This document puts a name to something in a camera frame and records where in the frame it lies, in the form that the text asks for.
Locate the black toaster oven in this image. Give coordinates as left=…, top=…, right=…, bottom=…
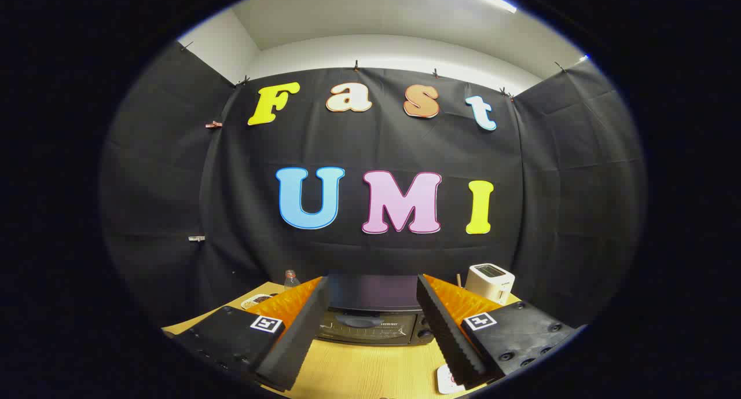
left=316, top=273, right=436, bottom=346

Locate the white pop-up toaster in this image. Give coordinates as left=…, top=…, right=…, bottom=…
left=465, top=263, right=516, bottom=306

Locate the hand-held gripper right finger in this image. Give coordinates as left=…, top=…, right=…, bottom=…
left=417, top=274, right=579, bottom=389

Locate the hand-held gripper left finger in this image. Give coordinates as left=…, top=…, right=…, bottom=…
left=174, top=276, right=329, bottom=393

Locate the white square plate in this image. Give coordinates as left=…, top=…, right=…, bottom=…
left=436, top=363, right=467, bottom=395

